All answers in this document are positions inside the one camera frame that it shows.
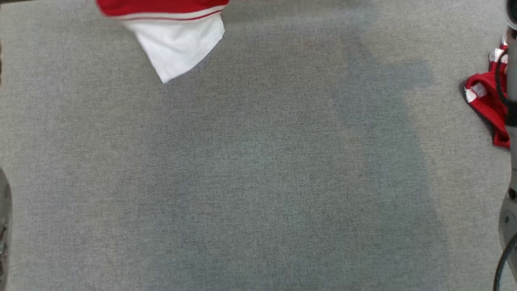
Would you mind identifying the red shorts with white trim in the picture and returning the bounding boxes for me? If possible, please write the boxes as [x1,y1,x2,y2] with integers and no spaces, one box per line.
[464,36,511,149]

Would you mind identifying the red basketball jersey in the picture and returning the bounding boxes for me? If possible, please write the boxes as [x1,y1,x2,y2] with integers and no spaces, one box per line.
[96,0,230,84]

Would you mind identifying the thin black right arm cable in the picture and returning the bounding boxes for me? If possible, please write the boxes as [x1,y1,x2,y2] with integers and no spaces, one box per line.
[495,48,510,106]

